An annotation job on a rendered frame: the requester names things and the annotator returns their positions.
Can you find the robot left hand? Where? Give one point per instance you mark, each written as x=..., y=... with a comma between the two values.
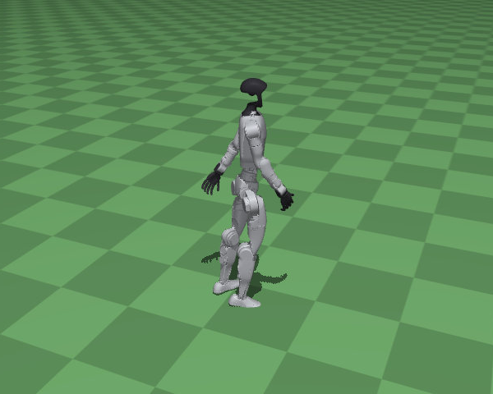
x=212, y=179

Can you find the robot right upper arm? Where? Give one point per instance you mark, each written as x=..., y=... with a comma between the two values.
x=252, y=133

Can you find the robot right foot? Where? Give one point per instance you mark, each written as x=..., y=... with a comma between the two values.
x=248, y=303

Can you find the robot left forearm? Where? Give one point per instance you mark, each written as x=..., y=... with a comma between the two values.
x=227, y=159

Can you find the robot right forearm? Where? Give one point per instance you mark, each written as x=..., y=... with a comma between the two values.
x=271, y=177

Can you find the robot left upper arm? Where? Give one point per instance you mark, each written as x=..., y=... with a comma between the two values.
x=236, y=140

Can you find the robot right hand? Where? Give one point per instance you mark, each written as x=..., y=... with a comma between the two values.
x=285, y=199

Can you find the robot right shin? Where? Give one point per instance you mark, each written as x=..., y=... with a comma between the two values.
x=245, y=269

